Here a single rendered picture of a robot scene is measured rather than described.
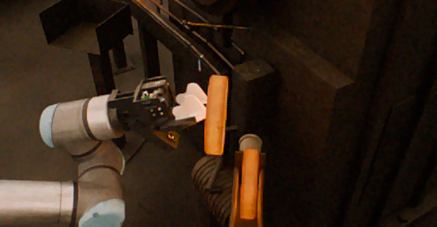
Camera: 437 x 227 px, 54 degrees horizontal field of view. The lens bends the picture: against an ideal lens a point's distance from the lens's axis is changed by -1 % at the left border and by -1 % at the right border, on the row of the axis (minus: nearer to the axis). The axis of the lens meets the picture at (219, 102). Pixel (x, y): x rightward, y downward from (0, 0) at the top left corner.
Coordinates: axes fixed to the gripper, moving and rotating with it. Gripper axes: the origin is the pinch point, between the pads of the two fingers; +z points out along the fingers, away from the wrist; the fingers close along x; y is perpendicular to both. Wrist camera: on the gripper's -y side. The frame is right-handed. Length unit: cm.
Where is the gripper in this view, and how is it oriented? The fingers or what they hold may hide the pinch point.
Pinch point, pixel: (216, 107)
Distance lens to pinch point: 83.4
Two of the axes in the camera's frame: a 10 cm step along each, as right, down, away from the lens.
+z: 9.6, -1.6, -2.4
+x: 0.9, -6.3, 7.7
